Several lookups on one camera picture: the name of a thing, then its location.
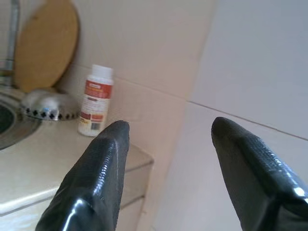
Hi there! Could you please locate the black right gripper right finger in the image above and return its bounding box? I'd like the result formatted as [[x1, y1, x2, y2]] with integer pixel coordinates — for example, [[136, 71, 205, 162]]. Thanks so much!
[[211, 117, 308, 231]]

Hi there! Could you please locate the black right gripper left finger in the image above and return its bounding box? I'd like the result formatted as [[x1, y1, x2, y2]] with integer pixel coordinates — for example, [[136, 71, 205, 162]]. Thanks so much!
[[35, 120, 131, 231]]

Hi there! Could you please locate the white bottle with orange label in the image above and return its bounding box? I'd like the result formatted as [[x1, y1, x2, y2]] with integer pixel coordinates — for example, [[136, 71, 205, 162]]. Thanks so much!
[[77, 64, 115, 138]]

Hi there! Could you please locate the stainless steel double sink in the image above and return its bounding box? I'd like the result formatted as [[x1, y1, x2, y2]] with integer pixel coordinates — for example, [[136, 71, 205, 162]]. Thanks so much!
[[0, 90, 43, 152]]

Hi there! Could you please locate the round wooden cutting board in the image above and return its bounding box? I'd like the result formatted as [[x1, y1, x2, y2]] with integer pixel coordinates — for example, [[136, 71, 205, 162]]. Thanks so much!
[[13, 0, 80, 94]]

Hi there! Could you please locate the slim silver tap pipe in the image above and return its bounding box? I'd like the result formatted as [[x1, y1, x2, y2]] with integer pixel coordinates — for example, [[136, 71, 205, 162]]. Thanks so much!
[[0, 0, 22, 88]]

